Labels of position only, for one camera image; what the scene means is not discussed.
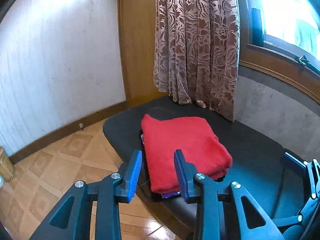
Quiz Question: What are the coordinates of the bamboo basket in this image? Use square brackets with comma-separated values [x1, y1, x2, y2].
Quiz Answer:
[0, 146, 15, 181]

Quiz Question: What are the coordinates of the leopard print purple garment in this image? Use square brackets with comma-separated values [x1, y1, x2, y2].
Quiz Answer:
[140, 132, 181, 199]

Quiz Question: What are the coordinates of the red knit sweater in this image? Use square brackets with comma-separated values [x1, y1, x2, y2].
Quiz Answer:
[140, 113, 233, 195]

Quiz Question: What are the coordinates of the wooden corner cabinet panel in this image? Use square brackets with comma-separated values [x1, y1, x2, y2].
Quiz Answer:
[118, 0, 162, 107]

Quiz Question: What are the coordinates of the window with frame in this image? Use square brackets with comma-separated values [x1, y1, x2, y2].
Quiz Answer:
[235, 0, 320, 75]

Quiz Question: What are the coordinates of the brown patterned left curtain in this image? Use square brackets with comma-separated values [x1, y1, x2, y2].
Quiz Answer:
[153, 0, 240, 121]

